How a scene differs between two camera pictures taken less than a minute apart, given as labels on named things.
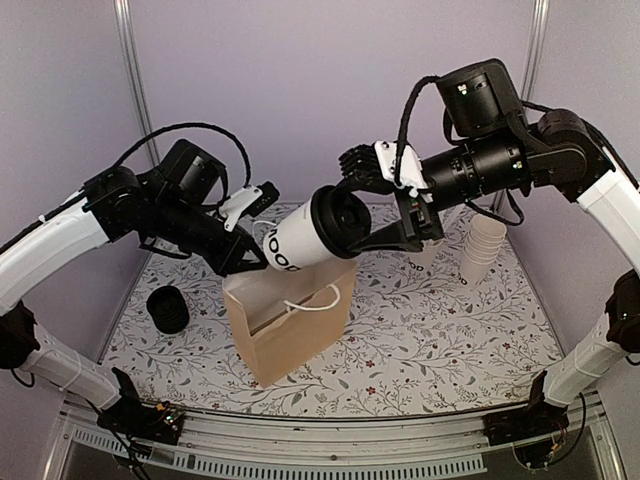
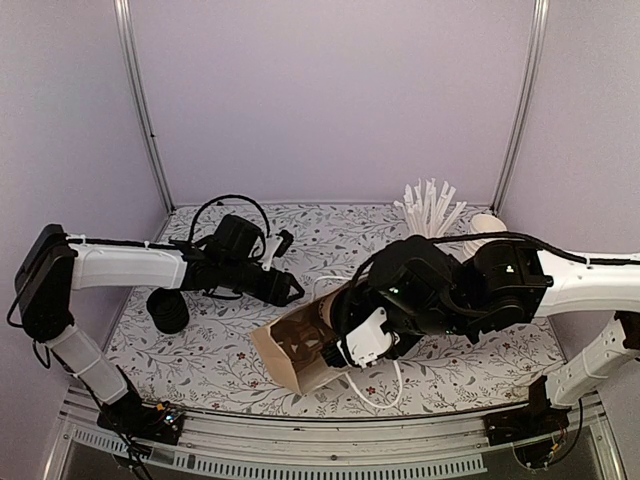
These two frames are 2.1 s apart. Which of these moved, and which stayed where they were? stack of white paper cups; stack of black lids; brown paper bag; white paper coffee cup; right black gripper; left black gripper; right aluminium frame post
Moved: white paper coffee cup; right black gripper; left black gripper; brown paper bag
Stayed: stack of black lids; right aluminium frame post; stack of white paper cups
